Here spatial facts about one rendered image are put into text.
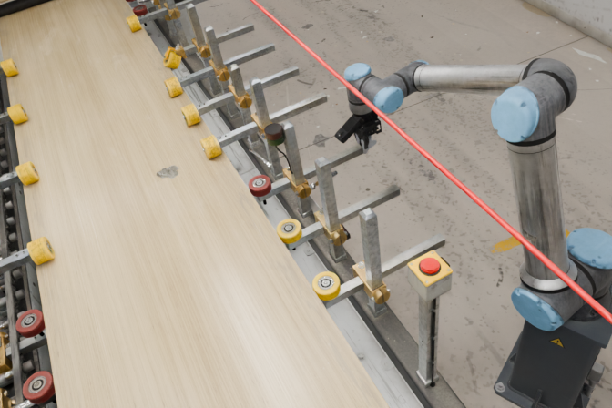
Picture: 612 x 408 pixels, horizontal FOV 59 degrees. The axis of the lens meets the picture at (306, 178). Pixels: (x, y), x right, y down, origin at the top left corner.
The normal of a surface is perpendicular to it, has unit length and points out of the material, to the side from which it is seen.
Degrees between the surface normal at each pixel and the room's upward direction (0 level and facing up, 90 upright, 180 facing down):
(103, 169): 0
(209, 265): 0
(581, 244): 5
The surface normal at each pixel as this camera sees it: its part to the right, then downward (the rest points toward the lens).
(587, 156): -0.15, -0.71
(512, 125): -0.83, 0.38
